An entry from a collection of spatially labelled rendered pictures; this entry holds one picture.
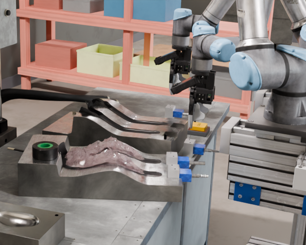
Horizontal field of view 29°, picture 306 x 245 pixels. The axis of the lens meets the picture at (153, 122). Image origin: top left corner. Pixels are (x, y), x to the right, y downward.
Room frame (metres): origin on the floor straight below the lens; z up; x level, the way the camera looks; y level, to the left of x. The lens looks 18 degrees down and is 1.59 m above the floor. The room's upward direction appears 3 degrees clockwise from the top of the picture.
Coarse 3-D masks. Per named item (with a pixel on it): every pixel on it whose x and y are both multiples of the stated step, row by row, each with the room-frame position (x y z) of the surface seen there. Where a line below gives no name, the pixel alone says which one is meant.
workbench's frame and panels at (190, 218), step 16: (208, 144) 2.57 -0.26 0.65; (208, 160) 2.60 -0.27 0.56; (208, 176) 2.64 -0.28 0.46; (192, 192) 2.28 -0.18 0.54; (208, 192) 2.68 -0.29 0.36; (176, 208) 2.00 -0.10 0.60; (192, 208) 2.30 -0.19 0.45; (208, 208) 2.72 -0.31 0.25; (160, 224) 1.78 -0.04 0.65; (176, 224) 2.02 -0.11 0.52; (192, 224) 2.33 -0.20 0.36; (208, 224) 2.74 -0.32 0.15; (144, 240) 1.42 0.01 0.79; (160, 240) 1.79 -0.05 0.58; (176, 240) 2.04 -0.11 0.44; (192, 240) 2.36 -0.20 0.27
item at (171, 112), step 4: (168, 108) 2.46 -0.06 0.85; (172, 108) 2.46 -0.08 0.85; (168, 112) 2.46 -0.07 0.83; (172, 112) 2.46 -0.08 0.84; (176, 112) 2.46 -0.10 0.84; (180, 112) 2.45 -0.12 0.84; (168, 116) 2.46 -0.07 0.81; (172, 116) 2.46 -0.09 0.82; (176, 116) 2.46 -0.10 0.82; (180, 116) 2.45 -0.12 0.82
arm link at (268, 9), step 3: (267, 0) 1.93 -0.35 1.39; (270, 0) 1.93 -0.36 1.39; (267, 3) 1.93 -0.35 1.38; (270, 3) 1.94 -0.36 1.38; (267, 6) 1.94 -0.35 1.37; (270, 6) 1.94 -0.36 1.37; (267, 9) 1.94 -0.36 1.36; (270, 9) 1.95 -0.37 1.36; (267, 12) 1.94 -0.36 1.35; (270, 12) 1.96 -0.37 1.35; (267, 15) 1.95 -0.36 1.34; (267, 18) 1.96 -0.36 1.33; (267, 21) 1.96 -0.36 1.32
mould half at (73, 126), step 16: (80, 112) 2.08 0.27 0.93; (112, 112) 2.15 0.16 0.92; (128, 112) 2.23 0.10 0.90; (48, 128) 2.09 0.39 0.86; (64, 128) 2.10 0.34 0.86; (80, 128) 2.03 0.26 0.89; (96, 128) 2.01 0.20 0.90; (112, 128) 2.03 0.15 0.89; (144, 128) 2.07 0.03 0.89; (160, 128) 2.07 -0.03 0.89; (176, 128) 2.08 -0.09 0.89; (80, 144) 2.03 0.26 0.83; (128, 144) 1.98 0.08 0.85; (144, 144) 1.96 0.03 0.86; (160, 144) 1.95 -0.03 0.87; (176, 144) 2.02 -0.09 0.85
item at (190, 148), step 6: (186, 144) 2.02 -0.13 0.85; (192, 144) 2.02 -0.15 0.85; (198, 144) 2.05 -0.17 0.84; (204, 144) 2.05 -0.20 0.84; (186, 150) 2.02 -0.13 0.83; (192, 150) 2.02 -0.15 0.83; (198, 150) 2.02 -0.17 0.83; (204, 150) 2.03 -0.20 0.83; (210, 150) 2.02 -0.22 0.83; (216, 150) 2.02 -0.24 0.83; (186, 156) 2.02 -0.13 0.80; (192, 156) 2.02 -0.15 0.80
